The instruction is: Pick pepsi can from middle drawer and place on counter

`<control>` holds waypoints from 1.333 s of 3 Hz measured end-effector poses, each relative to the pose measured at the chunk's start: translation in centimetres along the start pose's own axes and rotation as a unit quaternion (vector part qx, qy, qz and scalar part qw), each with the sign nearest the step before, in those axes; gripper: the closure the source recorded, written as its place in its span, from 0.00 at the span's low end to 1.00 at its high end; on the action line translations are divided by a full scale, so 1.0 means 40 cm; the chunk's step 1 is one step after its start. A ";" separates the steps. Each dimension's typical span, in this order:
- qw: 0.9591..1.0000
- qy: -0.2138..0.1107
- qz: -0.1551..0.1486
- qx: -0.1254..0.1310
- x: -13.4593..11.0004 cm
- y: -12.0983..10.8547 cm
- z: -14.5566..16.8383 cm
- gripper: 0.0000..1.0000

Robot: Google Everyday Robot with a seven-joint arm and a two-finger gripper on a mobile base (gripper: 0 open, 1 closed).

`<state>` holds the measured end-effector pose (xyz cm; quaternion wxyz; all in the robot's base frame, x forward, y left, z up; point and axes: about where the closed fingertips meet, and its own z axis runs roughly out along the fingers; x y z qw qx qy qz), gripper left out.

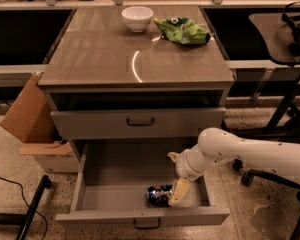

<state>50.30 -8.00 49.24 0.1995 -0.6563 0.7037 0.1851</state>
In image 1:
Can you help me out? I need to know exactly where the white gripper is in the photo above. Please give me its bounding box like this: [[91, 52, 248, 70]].
[[167, 150, 204, 206]]

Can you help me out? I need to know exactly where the blue pepsi can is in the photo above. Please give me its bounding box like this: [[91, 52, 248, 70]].
[[146, 185, 172, 207]]

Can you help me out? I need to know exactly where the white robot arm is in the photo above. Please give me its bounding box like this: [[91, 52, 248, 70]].
[[167, 128, 300, 206]]

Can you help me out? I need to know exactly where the grey top drawer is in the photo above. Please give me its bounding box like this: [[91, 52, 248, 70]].
[[51, 107, 225, 140]]

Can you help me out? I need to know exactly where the open grey middle drawer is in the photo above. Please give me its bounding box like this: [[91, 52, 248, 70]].
[[56, 137, 230, 230]]

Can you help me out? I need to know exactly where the grey drawer cabinet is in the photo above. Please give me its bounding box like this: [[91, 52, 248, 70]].
[[37, 4, 236, 158]]

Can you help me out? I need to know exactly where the white cardboard box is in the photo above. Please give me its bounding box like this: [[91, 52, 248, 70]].
[[19, 141, 79, 173]]

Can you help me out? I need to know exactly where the green chip bag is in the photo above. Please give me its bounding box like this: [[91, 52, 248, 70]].
[[154, 17, 211, 45]]

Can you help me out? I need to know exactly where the brown cardboard box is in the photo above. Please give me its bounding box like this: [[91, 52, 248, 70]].
[[0, 73, 56, 143]]

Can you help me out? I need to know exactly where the white ceramic bowl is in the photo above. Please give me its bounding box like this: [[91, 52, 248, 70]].
[[121, 6, 153, 33]]

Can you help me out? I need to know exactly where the black stand leg left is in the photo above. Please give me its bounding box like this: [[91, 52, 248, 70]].
[[0, 175, 52, 240]]

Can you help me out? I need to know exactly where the black floor cable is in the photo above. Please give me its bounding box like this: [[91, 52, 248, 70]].
[[0, 172, 49, 240]]

